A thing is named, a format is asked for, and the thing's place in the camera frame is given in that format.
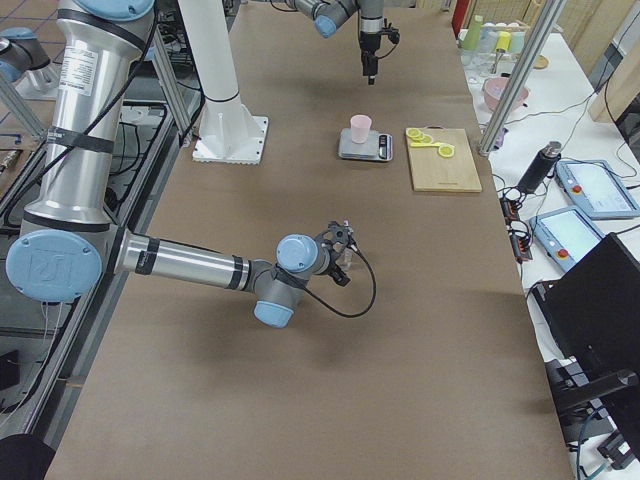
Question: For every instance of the pink plastic cup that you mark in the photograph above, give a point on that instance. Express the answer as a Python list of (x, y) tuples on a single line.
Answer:
[(360, 126)]

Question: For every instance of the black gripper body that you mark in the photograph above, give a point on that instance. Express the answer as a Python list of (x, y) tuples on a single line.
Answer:
[(333, 266), (368, 43)]

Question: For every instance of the yellow cup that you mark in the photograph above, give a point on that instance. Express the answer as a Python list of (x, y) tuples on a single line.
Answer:
[(503, 41)]

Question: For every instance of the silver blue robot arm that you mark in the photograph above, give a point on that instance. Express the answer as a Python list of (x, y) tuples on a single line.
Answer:
[(329, 16), (67, 240)]

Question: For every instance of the silver digital kitchen scale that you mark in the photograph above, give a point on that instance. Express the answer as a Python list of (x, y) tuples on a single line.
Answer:
[(377, 148)]

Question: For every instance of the aluminium frame post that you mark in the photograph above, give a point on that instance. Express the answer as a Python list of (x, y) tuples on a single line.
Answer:
[(538, 35)]

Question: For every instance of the teach pendant far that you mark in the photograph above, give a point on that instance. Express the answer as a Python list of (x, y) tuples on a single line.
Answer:
[(595, 189)]

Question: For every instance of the white camera mast with base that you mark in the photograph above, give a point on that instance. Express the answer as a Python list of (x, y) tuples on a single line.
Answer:
[(228, 132)]

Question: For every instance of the green cup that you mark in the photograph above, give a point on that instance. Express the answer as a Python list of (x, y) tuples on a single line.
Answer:
[(471, 40)]

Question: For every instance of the black monitor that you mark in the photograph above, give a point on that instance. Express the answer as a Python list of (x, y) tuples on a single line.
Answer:
[(594, 317)]

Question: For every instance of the wooden cutting board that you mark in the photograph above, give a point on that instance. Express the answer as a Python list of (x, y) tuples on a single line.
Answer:
[(432, 173)]

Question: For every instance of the orange power strip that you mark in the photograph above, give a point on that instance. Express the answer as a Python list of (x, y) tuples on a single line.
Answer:
[(518, 231)]

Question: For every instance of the lemon slice far single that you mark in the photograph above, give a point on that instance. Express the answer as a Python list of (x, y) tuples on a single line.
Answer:
[(446, 150)]

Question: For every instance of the teach pendant near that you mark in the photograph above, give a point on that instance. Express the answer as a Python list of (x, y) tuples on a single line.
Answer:
[(567, 235)]

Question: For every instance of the pink bowl with ice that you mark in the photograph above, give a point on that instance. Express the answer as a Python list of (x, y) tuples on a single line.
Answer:
[(493, 90)]

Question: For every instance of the teach pendant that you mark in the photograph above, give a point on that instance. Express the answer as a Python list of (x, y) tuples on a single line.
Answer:
[(567, 235), (595, 189)]

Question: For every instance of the yellow plastic knife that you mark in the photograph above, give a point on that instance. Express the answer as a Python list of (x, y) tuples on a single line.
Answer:
[(427, 145)]

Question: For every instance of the black thermos bottle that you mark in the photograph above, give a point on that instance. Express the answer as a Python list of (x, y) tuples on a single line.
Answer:
[(540, 167)]

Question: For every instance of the lemon slice group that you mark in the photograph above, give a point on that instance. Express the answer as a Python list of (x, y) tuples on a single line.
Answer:
[(426, 139), (419, 136), (412, 132)]

